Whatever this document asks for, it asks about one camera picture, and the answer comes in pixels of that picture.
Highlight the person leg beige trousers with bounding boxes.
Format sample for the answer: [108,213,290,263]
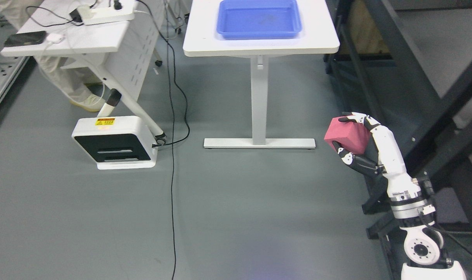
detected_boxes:
[0,0,105,112]

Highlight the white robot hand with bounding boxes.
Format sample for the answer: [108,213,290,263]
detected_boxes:
[333,112,421,201]

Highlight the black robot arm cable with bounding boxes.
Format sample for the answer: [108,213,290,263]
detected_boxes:
[415,177,472,269]

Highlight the long black floor cable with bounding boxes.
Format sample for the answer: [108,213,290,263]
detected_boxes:
[137,0,191,280]

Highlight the white box device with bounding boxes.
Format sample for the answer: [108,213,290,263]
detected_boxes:
[72,115,158,170]

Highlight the black metal shelf right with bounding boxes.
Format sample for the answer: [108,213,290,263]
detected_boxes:
[323,0,472,280]

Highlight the black smartphone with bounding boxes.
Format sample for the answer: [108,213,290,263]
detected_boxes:
[3,31,47,47]

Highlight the white power strip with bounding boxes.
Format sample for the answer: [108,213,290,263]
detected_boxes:
[76,0,137,25]

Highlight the white robot forearm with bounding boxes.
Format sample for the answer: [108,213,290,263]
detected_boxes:
[387,181,467,280]

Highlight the white side desk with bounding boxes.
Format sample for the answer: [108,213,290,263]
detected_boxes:
[1,0,166,140]

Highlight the blue tray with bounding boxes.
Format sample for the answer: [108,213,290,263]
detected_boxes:
[216,0,303,40]

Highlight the pink block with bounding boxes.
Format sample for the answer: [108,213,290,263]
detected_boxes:
[324,117,371,154]

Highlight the white pedestal table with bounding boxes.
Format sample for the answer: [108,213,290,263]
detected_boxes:
[183,0,340,149]

